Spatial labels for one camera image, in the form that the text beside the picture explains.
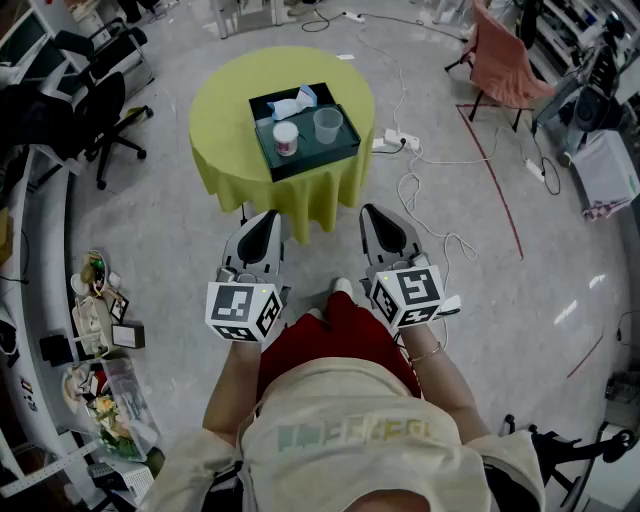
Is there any green snack bag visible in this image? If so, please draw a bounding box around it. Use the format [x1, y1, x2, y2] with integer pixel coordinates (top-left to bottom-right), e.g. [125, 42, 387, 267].
[81, 248, 110, 297]

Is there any white electronic device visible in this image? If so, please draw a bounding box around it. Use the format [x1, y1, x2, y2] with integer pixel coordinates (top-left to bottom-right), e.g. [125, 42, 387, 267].
[86, 461, 157, 507]

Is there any white plastic basket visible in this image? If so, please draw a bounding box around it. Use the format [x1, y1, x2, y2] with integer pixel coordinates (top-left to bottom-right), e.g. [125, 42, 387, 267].
[71, 294, 127, 359]

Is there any thin metal bracelet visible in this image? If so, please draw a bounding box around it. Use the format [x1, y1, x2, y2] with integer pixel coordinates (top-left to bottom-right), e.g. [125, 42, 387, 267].
[409, 341, 444, 363]

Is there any grey round machine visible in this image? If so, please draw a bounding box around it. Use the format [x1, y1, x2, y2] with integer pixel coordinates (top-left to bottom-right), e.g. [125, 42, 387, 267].
[533, 74, 627, 135]

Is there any white framed monitor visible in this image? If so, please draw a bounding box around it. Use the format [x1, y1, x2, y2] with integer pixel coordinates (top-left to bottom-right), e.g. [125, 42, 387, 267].
[0, 0, 57, 67]

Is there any chair draped in pink cloth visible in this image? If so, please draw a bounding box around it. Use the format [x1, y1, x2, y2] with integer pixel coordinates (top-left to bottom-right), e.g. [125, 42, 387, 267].
[444, 0, 557, 134]

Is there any person's red skirt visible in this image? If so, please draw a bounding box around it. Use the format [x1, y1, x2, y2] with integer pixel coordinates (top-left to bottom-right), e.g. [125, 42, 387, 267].
[256, 290, 422, 401]

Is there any person's right forearm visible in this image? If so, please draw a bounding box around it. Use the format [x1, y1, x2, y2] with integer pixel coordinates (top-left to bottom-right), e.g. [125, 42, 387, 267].
[398, 323, 494, 445]

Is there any large white box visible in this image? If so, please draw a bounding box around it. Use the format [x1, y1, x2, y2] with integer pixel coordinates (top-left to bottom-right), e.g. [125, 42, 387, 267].
[571, 129, 640, 212]

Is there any white lidded jar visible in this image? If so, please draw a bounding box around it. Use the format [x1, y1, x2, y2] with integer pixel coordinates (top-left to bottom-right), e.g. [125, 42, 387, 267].
[272, 120, 300, 157]

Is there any black square part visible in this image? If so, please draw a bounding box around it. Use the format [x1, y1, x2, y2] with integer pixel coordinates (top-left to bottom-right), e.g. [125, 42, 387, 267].
[39, 333, 77, 367]

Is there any white curved desk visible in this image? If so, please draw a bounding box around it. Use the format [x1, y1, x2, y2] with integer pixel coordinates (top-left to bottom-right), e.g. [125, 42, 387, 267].
[0, 148, 166, 512]

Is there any clear plastic bin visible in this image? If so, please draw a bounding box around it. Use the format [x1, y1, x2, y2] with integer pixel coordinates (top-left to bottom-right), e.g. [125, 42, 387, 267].
[61, 356, 162, 462]

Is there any dark box with white label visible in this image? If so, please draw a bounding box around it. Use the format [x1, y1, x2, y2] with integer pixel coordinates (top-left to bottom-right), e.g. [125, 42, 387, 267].
[110, 322, 147, 350]

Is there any red and white box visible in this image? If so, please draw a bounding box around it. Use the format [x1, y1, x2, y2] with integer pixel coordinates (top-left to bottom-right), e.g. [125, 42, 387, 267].
[133, 356, 547, 512]

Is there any white power cable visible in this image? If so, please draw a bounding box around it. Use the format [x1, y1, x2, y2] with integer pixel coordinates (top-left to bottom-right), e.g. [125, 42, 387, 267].
[356, 28, 479, 262]

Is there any clear plastic cup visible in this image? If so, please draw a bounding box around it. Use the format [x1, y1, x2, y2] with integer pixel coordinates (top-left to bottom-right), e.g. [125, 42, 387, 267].
[312, 106, 345, 147]

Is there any black wheeled stand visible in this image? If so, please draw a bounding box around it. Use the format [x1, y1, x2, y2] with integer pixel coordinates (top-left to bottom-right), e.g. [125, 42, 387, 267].
[499, 411, 637, 512]

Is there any black office chair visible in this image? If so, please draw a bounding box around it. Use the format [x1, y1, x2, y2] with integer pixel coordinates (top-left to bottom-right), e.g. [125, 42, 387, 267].
[51, 17, 156, 101]
[0, 69, 154, 192]

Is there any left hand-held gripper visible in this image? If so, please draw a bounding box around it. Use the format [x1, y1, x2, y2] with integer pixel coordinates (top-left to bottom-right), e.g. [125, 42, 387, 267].
[205, 209, 292, 345]

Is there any round table yellow-green cloth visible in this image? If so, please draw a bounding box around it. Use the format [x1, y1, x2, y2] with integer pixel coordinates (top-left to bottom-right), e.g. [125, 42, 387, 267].
[188, 45, 376, 246]

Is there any dark green tray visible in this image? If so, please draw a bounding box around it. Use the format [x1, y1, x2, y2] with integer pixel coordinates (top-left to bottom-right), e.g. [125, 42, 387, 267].
[248, 81, 362, 184]

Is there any blue white snack packet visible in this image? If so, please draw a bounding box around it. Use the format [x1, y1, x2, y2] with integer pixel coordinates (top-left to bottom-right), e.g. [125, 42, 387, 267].
[266, 85, 319, 122]

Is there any checked cloth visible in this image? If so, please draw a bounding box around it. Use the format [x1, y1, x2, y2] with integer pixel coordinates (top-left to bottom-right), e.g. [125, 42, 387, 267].
[581, 196, 635, 221]

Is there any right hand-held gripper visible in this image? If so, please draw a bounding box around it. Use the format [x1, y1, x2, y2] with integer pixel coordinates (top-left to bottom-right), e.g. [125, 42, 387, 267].
[359, 203, 461, 330]

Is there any person's left forearm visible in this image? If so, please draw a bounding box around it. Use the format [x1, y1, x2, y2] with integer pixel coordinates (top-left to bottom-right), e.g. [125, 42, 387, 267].
[202, 341, 265, 437]

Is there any bunch of artificial flowers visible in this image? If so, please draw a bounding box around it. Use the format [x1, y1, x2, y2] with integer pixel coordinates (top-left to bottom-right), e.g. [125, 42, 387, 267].
[87, 393, 142, 461]

